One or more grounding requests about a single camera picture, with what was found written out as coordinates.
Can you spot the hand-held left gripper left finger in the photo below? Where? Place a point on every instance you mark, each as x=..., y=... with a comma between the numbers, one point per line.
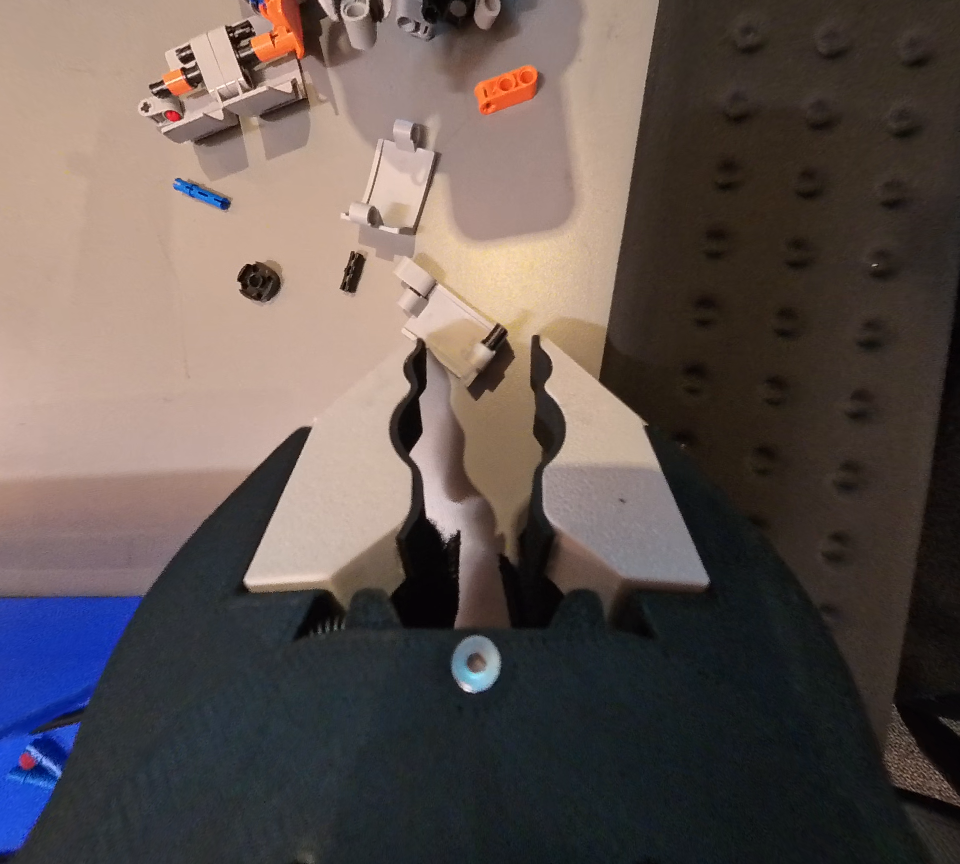
x=330, y=504

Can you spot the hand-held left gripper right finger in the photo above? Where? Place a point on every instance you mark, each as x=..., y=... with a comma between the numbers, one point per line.
x=622, y=519

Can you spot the grey curved panel piece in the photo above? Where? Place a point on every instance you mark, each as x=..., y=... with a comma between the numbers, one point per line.
x=397, y=181
x=450, y=331

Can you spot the blue parts bin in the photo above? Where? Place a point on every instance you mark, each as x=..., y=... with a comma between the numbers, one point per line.
x=45, y=654

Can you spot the grey orange block assembly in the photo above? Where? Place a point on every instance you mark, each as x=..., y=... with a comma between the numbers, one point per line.
x=217, y=76

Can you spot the orange three-hole beam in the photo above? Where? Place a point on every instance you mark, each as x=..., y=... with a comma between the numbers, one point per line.
x=506, y=91

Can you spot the black short pin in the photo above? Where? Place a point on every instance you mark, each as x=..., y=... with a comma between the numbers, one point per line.
x=351, y=271

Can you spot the dark grey round block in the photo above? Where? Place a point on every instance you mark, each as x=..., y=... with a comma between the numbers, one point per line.
x=259, y=281

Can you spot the blue long pin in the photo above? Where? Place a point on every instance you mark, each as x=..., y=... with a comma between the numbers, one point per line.
x=201, y=194

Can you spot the black dimpled foam pad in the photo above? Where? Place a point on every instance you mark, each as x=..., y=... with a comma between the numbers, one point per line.
x=787, y=203

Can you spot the assorted small block parts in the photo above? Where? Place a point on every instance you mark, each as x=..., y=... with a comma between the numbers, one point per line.
x=30, y=763

